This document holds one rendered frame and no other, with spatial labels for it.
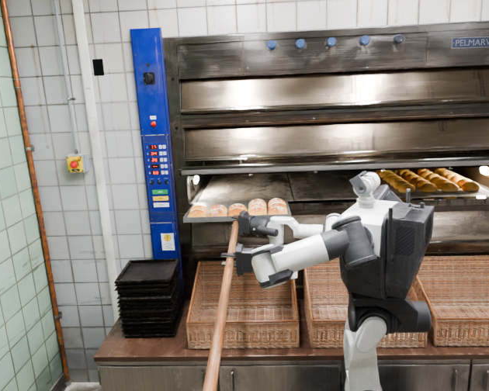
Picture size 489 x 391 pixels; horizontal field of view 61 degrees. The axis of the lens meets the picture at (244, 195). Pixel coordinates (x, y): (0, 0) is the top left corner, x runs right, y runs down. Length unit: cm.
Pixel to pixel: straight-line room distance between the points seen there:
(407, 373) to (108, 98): 208
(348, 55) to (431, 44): 42
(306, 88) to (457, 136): 85
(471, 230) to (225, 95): 157
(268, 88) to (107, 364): 163
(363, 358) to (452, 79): 152
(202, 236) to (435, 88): 150
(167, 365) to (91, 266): 84
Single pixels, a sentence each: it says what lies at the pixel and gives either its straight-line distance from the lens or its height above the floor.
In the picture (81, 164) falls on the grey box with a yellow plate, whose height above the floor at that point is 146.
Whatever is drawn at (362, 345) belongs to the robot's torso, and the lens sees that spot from 166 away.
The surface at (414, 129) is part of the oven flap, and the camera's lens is 247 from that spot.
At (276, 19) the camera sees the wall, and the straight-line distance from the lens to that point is 234.
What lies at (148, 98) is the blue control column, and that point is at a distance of 236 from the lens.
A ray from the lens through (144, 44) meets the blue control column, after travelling 238.
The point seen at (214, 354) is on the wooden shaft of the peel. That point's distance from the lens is 111.
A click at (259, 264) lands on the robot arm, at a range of 133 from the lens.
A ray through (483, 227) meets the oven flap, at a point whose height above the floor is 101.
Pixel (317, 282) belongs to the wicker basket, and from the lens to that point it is 251.
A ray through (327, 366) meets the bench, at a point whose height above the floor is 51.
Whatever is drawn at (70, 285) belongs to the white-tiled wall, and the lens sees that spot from 285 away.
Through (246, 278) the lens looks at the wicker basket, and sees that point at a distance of 250.
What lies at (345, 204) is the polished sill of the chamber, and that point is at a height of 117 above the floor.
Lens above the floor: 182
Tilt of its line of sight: 14 degrees down
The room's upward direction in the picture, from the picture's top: 3 degrees counter-clockwise
